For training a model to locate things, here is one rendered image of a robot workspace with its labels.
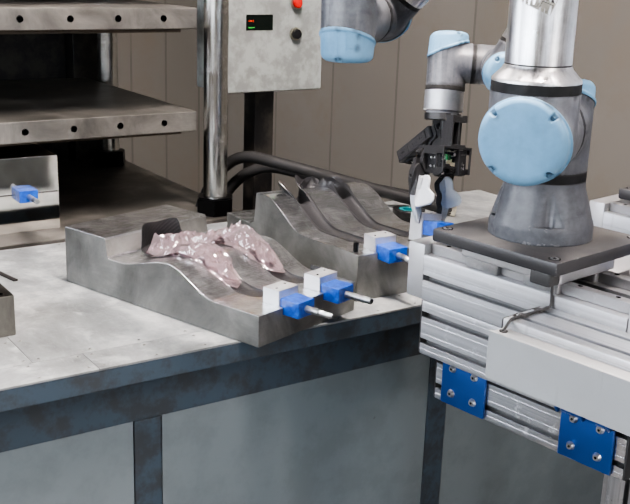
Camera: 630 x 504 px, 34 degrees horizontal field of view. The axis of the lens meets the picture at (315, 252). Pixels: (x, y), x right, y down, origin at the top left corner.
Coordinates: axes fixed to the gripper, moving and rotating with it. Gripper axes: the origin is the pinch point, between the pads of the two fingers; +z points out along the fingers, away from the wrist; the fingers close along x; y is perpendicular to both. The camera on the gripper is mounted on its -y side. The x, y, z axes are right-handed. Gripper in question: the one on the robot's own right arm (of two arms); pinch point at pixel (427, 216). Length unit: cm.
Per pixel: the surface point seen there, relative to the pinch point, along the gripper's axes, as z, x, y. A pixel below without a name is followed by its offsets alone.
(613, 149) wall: -21, 158, -88
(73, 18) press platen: -38, -46, -74
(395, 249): 6.0, -11.4, 4.9
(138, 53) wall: -56, 77, -313
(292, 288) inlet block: 12.4, -36.2, 8.8
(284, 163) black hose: -8, 7, -64
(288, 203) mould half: -0.2, -15.2, -26.7
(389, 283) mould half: 12.9, -8.8, 0.7
